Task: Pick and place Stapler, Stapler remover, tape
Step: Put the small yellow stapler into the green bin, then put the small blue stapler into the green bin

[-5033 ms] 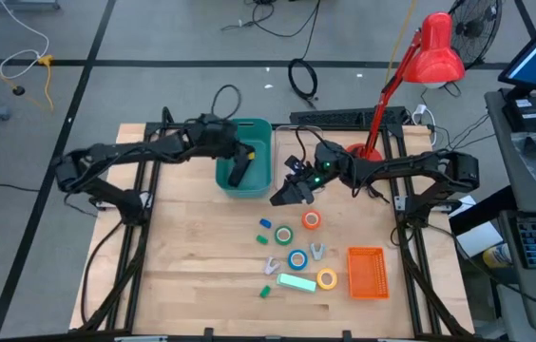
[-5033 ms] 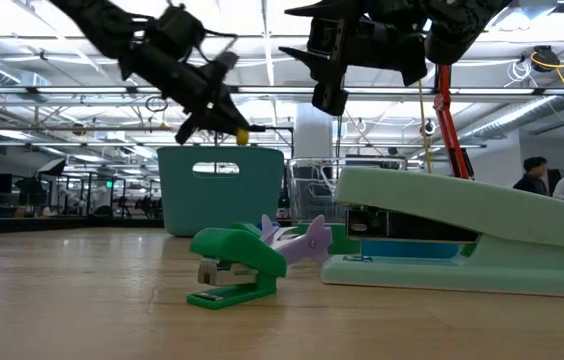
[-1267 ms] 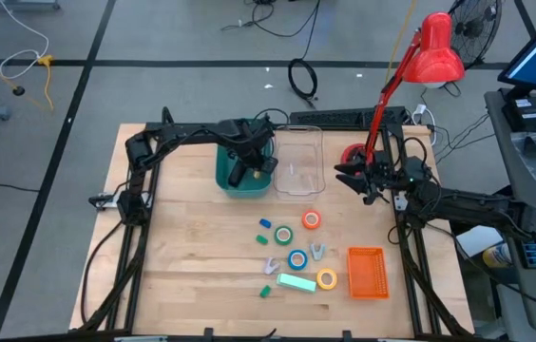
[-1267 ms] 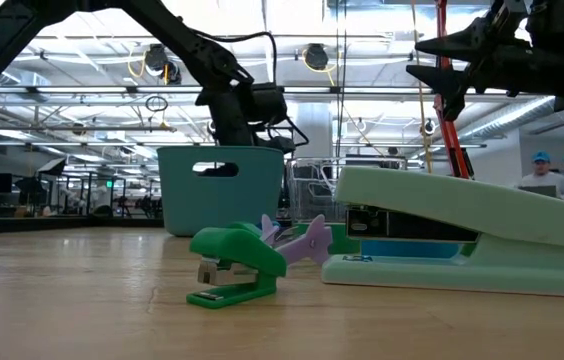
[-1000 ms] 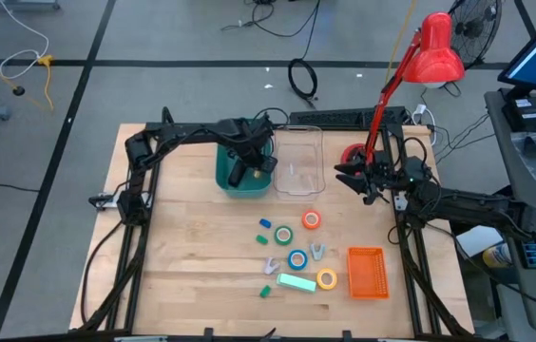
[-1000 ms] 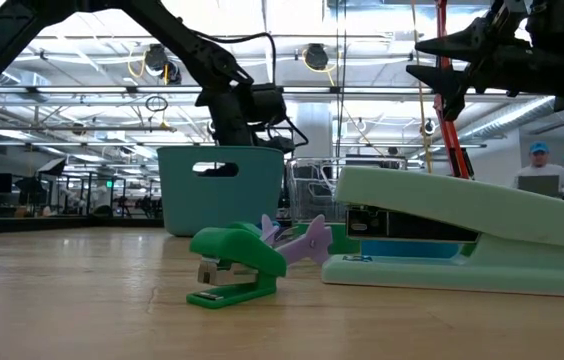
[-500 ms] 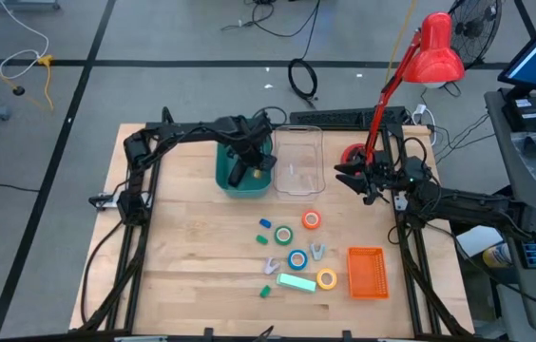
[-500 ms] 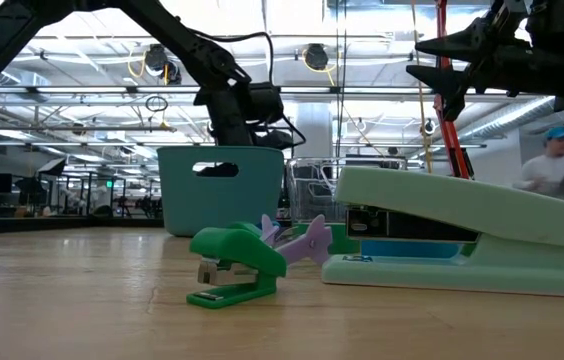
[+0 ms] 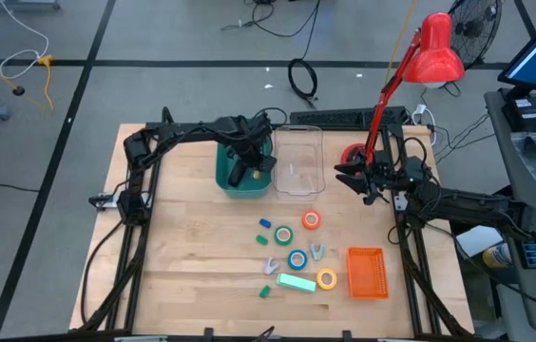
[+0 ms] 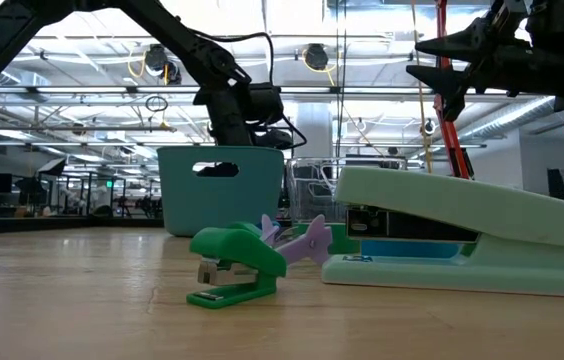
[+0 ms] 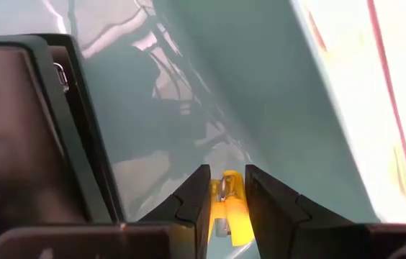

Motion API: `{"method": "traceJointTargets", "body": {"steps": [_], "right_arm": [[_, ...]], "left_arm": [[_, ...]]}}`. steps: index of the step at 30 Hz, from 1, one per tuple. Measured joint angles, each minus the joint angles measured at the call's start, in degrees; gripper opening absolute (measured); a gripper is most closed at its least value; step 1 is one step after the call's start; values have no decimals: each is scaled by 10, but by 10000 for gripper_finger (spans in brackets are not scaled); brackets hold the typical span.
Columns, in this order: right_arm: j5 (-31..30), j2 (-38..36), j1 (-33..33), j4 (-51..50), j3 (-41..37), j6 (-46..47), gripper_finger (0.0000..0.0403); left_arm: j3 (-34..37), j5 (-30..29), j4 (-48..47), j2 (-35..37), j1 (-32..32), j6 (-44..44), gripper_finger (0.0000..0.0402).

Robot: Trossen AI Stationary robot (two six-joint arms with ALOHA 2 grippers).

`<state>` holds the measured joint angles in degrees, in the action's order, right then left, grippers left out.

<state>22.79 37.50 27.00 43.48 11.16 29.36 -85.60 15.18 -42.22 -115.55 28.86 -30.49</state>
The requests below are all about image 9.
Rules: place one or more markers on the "large mint green stapler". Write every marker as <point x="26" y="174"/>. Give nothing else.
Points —
<point x="296" y="283"/>

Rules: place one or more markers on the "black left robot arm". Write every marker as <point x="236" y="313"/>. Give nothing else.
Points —
<point x="178" y="130"/>

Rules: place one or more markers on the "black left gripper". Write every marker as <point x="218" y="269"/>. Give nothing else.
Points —
<point x="249" y="140"/>

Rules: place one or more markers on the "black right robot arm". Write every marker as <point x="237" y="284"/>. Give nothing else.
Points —
<point x="463" y="202"/>

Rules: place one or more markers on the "white power adapter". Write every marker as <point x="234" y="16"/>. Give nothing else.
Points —
<point x="421" y="110"/>

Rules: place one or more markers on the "yellow tape roll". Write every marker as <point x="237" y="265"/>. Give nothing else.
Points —
<point x="319" y="279"/>

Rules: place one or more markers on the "black power strip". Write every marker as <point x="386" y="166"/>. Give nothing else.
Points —
<point x="325" y="118"/>

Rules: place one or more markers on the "green tape roll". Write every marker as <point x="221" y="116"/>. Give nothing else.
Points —
<point x="277" y="235"/>

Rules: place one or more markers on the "black floor fan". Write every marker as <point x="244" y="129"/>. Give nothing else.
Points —
<point x="479" y="28"/>

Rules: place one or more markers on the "yellow wipes canister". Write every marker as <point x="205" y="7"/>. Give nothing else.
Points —
<point x="496" y="256"/>

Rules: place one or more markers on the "orange tape roll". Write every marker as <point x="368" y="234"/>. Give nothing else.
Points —
<point x="303" y="219"/>

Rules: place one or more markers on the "black table edge clamp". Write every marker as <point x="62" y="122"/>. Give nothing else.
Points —
<point x="347" y="336"/>
<point x="208" y="335"/>

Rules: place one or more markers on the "grey side desk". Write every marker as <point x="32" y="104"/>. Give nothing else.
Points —
<point x="501" y="157"/>

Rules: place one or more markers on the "yellow mini stapler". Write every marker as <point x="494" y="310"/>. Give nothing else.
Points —
<point x="256" y="175"/>

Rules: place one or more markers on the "teal plastic bin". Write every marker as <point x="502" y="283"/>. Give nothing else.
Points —
<point x="244" y="192"/>

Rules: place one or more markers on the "orange mesh basket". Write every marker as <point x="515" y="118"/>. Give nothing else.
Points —
<point x="368" y="273"/>

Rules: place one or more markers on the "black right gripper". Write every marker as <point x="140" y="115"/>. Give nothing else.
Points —
<point x="381" y="171"/>

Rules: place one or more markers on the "black metal table frame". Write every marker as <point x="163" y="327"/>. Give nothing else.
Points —
<point x="394" y="129"/>

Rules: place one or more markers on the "red desk lamp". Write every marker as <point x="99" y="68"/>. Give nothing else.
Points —
<point x="434" y="52"/>

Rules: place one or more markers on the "green mini stapler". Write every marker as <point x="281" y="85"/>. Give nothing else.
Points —
<point x="265" y="291"/>
<point x="262" y="240"/>

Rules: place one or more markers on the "white box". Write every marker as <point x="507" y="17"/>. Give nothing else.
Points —
<point x="479" y="240"/>

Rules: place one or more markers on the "clear plastic container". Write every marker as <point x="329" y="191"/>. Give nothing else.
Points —
<point x="299" y="161"/>

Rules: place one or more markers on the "blue mini stapler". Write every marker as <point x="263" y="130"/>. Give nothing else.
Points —
<point x="265" y="223"/>

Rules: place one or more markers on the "black stapler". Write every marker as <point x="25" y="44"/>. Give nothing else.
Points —
<point x="235" y="175"/>

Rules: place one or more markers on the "black round floor disc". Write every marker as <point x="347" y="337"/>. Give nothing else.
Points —
<point x="18" y="90"/>

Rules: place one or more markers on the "black mini computer box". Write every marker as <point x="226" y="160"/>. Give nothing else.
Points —
<point x="529" y="114"/>

